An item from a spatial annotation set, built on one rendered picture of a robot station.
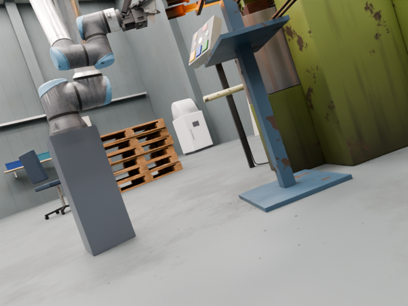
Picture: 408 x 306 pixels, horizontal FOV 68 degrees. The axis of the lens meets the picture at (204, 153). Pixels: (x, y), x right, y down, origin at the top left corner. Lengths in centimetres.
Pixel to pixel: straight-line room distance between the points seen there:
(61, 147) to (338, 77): 134
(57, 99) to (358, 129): 145
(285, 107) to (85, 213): 117
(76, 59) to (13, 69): 1068
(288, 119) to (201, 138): 698
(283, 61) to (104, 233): 130
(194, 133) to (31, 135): 553
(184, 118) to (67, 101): 701
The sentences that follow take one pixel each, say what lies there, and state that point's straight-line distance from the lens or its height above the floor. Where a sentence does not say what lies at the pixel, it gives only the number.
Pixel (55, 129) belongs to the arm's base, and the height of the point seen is 64.
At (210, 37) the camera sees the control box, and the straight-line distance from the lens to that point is 240.
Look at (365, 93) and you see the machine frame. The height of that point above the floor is 31.
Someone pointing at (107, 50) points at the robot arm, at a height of 83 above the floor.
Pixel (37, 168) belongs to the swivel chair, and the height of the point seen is 68.
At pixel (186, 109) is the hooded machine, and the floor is 125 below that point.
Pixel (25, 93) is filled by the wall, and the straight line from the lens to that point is 1177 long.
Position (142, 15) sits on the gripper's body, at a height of 94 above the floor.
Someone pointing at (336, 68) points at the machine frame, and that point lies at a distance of 161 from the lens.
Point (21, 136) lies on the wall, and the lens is 1144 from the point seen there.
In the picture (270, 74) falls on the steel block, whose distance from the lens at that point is 177.
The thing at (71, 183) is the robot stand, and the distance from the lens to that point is 157.
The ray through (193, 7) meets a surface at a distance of 164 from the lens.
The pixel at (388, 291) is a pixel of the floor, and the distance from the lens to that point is 68.
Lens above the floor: 37
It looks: 3 degrees down
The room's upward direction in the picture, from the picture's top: 19 degrees counter-clockwise
